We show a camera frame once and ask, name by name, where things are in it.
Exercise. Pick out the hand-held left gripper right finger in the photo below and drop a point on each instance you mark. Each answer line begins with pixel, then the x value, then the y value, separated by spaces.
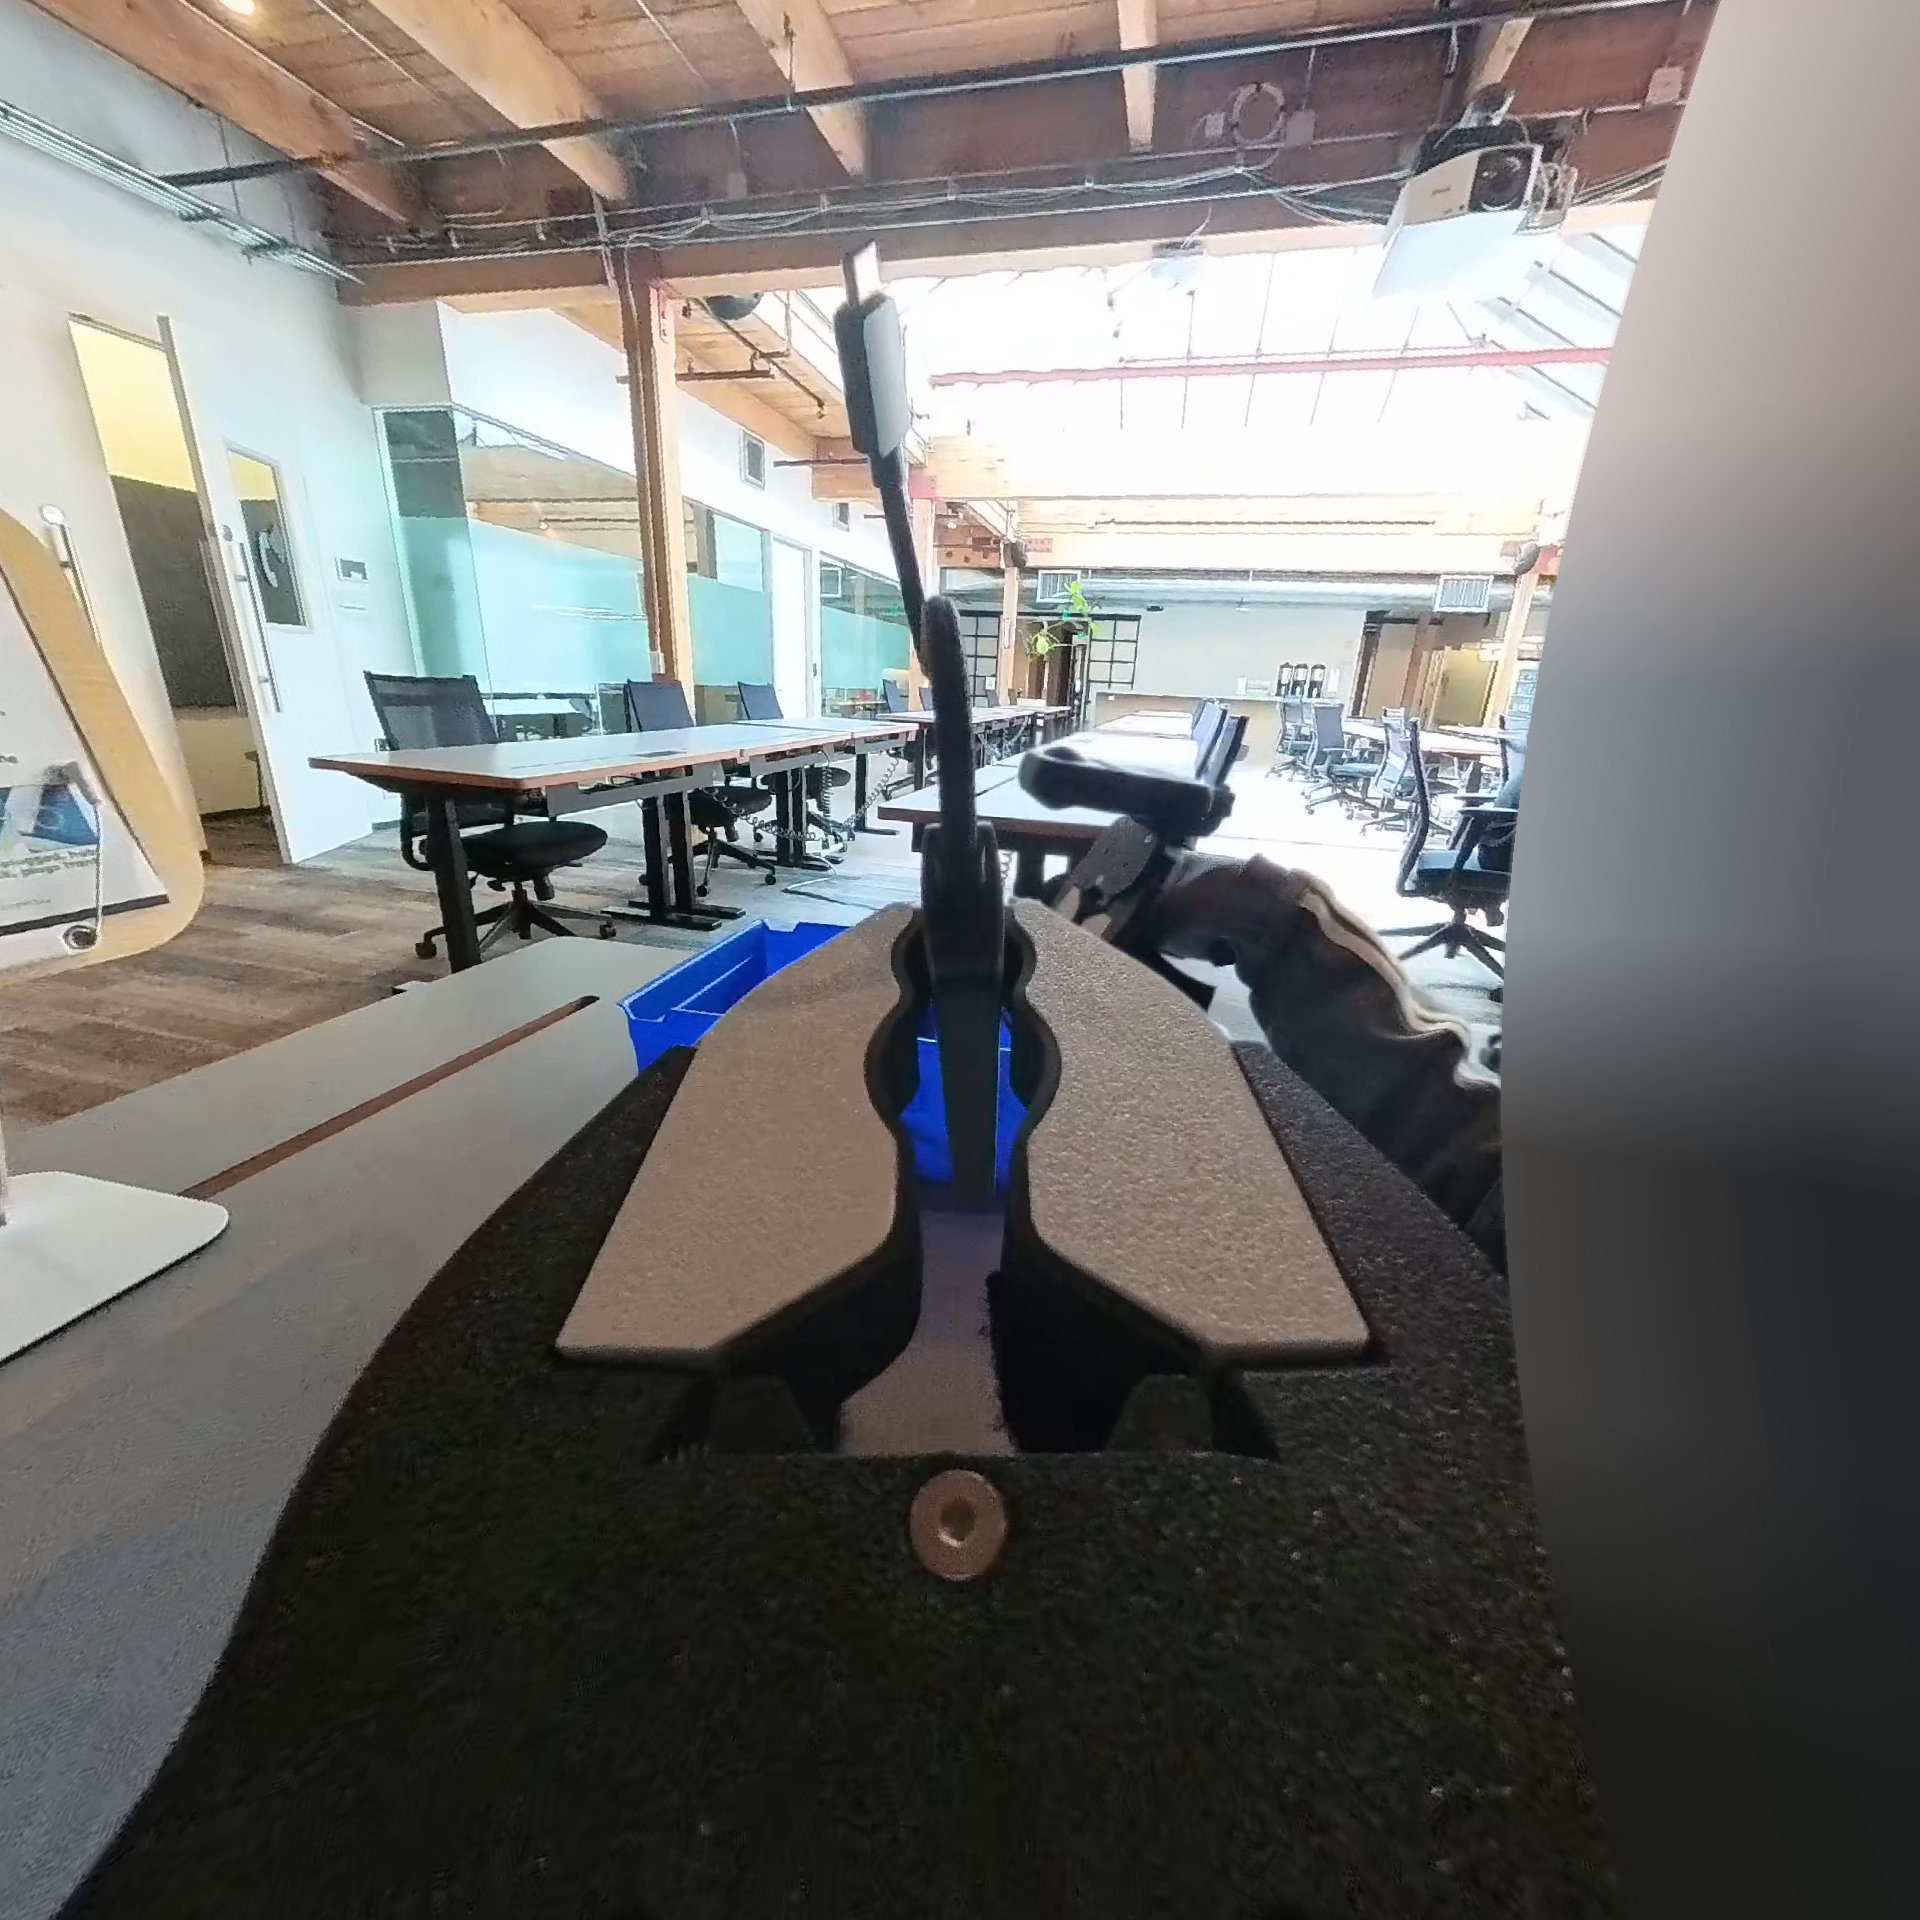
pixel 1187 1170

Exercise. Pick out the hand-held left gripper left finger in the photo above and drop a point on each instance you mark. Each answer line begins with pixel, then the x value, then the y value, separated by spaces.
pixel 751 1170

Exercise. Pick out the blue plastic bin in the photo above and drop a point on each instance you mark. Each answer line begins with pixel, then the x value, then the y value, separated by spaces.
pixel 706 985

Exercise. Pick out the black usb hub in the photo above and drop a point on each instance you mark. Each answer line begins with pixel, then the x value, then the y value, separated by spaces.
pixel 963 960

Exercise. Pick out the person's right forearm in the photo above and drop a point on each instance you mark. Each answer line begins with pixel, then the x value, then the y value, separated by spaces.
pixel 1352 1019

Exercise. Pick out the wooden office desk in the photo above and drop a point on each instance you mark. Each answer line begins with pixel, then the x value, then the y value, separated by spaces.
pixel 601 765
pixel 1036 786

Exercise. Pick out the black office chair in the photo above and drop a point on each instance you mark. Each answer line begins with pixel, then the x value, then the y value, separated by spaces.
pixel 1440 841
pixel 481 811

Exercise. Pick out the wooden support column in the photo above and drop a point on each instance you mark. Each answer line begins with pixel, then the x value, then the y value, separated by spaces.
pixel 658 451

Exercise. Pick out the white document stand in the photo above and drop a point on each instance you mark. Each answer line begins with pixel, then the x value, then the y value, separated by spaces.
pixel 91 1246

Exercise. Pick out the white ceiling projector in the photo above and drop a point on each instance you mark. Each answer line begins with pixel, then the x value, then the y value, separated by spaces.
pixel 1470 218

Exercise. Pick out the instruction sheet on stand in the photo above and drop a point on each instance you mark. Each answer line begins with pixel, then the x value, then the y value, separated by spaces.
pixel 135 749

